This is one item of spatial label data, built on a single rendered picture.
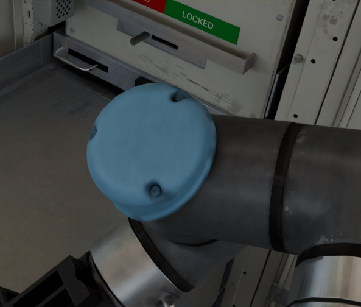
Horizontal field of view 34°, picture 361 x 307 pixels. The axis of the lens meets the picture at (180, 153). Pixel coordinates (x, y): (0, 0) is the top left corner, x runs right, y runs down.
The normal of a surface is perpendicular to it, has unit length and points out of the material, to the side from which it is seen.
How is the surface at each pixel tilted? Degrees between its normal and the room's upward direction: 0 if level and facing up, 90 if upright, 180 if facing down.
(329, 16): 90
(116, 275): 44
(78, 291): 38
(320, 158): 33
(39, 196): 0
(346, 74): 90
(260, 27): 90
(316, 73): 90
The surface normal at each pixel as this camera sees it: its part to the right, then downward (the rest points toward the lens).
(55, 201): 0.14, -0.76
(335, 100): -0.54, 0.48
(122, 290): -0.06, 0.00
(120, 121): -0.29, -0.35
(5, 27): 0.71, 0.52
